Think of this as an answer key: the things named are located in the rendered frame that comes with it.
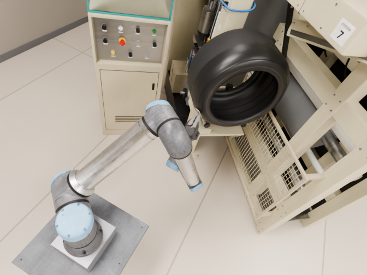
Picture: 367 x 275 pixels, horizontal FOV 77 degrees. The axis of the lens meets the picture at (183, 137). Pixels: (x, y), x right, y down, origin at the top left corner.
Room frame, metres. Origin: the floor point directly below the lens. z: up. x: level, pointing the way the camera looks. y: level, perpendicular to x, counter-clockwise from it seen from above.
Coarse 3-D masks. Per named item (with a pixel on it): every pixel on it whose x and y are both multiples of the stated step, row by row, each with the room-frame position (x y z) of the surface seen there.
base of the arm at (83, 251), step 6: (96, 222) 0.34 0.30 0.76; (96, 234) 0.28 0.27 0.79; (102, 234) 0.30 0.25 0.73; (96, 240) 0.26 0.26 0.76; (66, 246) 0.20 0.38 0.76; (84, 246) 0.21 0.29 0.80; (90, 246) 0.22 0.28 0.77; (96, 246) 0.24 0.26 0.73; (72, 252) 0.18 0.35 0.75; (78, 252) 0.19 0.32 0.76; (84, 252) 0.20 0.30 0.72; (90, 252) 0.21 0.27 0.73
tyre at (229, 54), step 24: (216, 48) 1.19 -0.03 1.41; (240, 48) 1.15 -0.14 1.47; (264, 48) 1.19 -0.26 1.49; (192, 72) 1.17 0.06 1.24; (216, 72) 1.06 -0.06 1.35; (240, 72) 1.08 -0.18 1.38; (264, 72) 1.48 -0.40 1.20; (288, 72) 1.24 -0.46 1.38; (192, 96) 1.08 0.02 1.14; (216, 96) 1.38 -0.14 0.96; (240, 96) 1.43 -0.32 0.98; (264, 96) 1.37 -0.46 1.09; (216, 120) 1.08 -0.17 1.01; (240, 120) 1.16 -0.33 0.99
